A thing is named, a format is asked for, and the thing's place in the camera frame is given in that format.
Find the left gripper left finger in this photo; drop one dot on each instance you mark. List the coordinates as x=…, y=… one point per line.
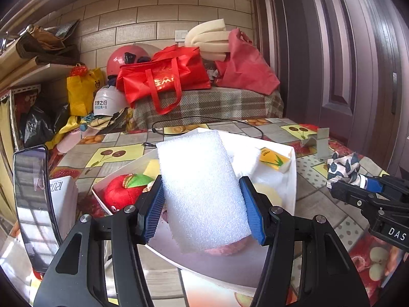
x=76, y=275

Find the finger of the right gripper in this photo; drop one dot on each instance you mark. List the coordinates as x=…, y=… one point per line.
x=373, y=185
x=368, y=203

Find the black white patterned cloth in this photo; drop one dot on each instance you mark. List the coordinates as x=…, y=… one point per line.
x=345, y=168

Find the pink plush pig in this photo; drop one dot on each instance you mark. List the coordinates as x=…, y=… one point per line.
x=230, y=249

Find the yellow tissue pack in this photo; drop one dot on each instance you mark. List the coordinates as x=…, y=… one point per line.
x=276, y=160

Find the red plush apple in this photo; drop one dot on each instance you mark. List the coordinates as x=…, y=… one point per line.
x=124, y=190

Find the white foam block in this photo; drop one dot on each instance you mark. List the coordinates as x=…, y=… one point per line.
x=205, y=206

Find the yellow green scrub sponge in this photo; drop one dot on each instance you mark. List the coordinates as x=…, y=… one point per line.
x=152, y=170

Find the grey cardboard stand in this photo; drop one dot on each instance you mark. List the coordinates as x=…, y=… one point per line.
x=320, y=142

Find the white 2021 box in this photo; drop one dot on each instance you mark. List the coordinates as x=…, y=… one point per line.
x=64, y=195

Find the white shallow cardboard box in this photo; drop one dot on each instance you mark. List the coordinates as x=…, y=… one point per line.
x=266, y=262

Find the dark wooden door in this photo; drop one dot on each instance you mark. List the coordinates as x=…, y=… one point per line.
x=343, y=65

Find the black plastic bag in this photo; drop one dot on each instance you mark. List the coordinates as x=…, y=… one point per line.
x=41, y=123

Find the dark red paper bag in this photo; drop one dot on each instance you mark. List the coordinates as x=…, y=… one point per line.
x=245, y=68

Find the white helmet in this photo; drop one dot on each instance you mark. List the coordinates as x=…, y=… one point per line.
x=108, y=101

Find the plaid covered bench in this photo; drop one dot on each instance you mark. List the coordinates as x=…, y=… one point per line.
x=200, y=106

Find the yellow gift bag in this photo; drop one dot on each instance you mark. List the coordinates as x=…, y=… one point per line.
x=82, y=85

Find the cream foam roll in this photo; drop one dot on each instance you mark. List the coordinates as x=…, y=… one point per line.
x=212, y=39

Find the red tote bag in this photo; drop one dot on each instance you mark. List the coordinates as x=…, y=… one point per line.
x=170, y=72

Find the pink red helmet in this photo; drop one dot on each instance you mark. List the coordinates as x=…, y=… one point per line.
x=128, y=54

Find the wooden shelf with cardboard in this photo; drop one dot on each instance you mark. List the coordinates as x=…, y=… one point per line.
x=36, y=46

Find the smartphone on mount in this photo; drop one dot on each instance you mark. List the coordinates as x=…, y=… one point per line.
x=36, y=217

